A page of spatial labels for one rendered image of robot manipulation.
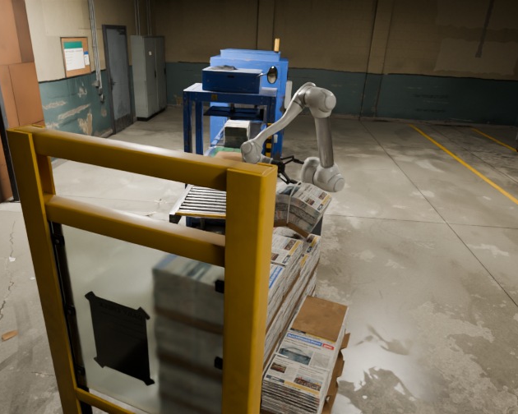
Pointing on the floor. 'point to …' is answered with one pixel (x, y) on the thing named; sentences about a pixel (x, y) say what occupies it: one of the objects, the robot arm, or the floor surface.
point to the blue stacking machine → (261, 59)
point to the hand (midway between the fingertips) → (300, 172)
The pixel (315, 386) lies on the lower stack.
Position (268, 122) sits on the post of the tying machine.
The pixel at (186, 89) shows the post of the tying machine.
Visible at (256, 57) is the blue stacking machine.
